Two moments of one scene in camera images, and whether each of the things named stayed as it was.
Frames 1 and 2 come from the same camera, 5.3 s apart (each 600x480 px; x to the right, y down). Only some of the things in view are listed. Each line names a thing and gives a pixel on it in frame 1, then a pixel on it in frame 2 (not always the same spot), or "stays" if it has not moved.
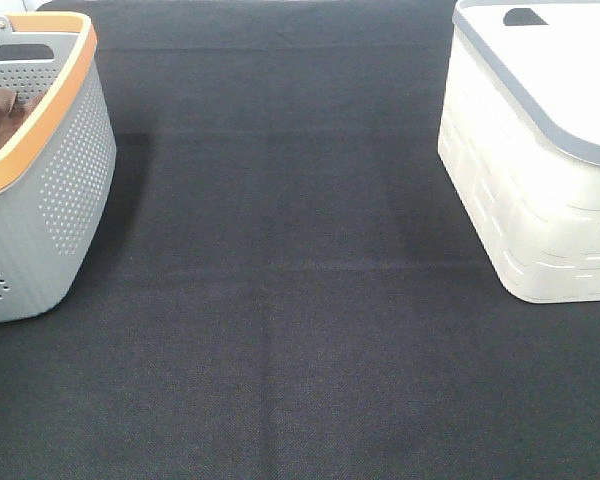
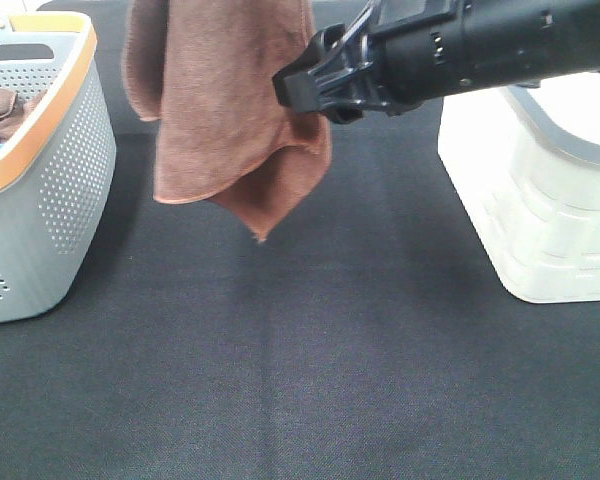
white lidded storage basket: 529,142 stays
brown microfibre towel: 2,112 → 204,70
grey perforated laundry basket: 44,198 stays
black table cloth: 283,290 stays
